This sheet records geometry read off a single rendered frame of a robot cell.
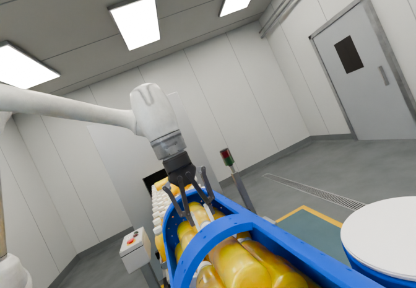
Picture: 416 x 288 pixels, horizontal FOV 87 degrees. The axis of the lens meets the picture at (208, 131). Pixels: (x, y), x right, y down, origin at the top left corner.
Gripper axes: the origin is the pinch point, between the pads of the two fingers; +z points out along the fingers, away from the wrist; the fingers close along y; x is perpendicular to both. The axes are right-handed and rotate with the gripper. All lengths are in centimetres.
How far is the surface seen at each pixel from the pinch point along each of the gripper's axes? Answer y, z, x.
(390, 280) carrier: 24.3, 17.0, -28.5
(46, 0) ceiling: -37, -221, 193
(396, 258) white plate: 28.3, 15.4, -27.7
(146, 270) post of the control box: -29, 25, 49
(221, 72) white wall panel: 227, -135, 428
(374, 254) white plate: 26.9, 15.4, -24.4
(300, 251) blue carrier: 7.1, -2.4, -34.6
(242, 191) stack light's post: 35, 21, 67
